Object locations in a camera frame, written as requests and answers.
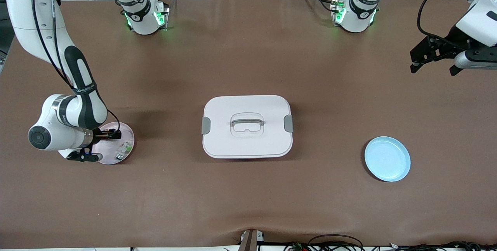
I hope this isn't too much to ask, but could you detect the white lidded storage box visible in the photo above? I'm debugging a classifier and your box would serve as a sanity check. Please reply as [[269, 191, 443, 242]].
[[201, 95, 294, 159]]

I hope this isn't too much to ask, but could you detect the pink round plate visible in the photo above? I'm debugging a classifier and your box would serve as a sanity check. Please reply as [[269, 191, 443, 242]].
[[95, 122, 135, 165]]

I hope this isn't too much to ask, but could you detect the light blue round plate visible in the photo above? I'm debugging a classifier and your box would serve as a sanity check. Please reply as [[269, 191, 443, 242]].
[[364, 136, 411, 183]]

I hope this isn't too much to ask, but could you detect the brown table mat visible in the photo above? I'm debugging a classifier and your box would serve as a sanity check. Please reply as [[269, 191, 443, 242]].
[[0, 0, 497, 249]]

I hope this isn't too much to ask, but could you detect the green white switch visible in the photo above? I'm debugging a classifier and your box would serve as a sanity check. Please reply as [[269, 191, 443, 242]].
[[116, 141, 134, 161]]

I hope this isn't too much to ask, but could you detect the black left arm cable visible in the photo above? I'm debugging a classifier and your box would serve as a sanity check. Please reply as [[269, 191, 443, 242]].
[[417, 0, 462, 44]]

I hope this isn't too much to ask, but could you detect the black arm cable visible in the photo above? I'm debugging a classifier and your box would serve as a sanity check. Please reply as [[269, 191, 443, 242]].
[[417, 0, 462, 44], [10, 0, 121, 135]]

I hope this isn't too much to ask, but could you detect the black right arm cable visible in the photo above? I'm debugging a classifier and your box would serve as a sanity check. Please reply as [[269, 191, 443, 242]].
[[10, 0, 121, 135]]

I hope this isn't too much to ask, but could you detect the grey camera mount pole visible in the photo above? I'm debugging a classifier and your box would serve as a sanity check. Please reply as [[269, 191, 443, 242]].
[[239, 229, 264, 251]]

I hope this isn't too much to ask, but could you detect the cable bundle at table edge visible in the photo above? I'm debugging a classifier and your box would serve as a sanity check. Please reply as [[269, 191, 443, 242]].
[[285, 234, 497, 251]]

